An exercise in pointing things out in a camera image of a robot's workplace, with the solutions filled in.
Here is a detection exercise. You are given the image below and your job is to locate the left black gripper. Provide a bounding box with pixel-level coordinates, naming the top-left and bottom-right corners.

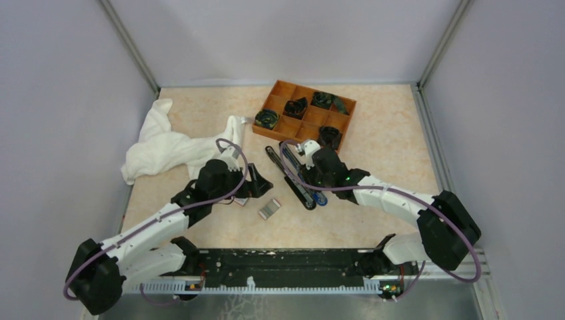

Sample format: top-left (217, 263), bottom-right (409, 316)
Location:
top-left (210, 162), bottom-right (273, 204)

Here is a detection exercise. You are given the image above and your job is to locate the red white staple box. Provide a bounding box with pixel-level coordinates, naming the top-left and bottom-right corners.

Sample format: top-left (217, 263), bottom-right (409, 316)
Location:
top-left (233, 198), bottom-right (249, 207)

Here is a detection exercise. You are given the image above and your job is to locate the silver staple strip tray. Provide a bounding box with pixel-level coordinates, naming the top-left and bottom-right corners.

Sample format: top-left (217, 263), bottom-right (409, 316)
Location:
top-left (258, 198), bottom-right (282, 220)

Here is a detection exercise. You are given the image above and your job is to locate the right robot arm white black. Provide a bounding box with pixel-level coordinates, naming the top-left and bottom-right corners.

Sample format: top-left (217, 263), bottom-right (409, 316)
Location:
top-left (297, 141), bottom-right (482, 275)

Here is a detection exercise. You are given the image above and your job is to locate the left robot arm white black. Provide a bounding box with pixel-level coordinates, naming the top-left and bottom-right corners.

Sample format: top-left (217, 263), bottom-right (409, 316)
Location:
top-left (63, 159), bottom-right (273, 315)

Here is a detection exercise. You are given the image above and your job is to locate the orange compartment tray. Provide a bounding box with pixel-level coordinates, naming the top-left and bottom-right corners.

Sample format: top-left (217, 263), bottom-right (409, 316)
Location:
top-left (252, 80), bottom-right (356, 151)

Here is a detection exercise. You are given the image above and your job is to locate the black rolled tape red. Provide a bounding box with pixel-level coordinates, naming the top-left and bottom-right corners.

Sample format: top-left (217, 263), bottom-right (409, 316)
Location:
top-left (283, 97), bottom-right (308, 119)

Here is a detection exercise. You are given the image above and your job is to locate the dark rolled tape top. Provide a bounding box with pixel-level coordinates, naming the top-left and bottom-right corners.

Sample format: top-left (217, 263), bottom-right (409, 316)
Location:
top-left (310, 91), bottom-right (349, 115)

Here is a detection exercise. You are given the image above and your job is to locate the dark rolled tape green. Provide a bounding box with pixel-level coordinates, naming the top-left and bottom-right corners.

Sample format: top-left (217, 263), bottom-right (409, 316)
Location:
top-left (254, 109), bottom-right (280, 130)

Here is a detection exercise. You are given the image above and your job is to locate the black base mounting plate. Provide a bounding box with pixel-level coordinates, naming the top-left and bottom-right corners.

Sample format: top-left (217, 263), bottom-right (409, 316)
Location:
top-left (157, 248), bottom-right (418, 290)

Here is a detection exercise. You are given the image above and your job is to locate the white crumpled towel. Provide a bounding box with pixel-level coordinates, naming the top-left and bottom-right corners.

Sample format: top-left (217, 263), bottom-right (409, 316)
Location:
top-left (121, 99), bottom-right (248, 185)

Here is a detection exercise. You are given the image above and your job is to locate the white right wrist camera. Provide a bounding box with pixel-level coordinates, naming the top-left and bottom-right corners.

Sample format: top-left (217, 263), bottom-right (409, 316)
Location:
top-left (295, 139), bottom-right (321, 169)

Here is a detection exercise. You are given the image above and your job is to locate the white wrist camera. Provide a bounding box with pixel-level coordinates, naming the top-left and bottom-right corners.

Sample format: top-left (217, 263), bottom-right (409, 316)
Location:
top-left (295, 139), bottom-right (321, 169)
top-left (219, 147), bottom-right (241, 172)

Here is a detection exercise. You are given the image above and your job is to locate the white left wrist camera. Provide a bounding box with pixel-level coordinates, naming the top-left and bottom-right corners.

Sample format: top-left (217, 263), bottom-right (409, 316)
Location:
top-left (219, 147), bottom-right (241, 172)

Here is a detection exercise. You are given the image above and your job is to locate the aluminium frame rail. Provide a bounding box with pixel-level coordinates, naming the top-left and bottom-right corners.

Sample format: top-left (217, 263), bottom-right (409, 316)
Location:
top-left (90, 248), bottom-right (491, 295)

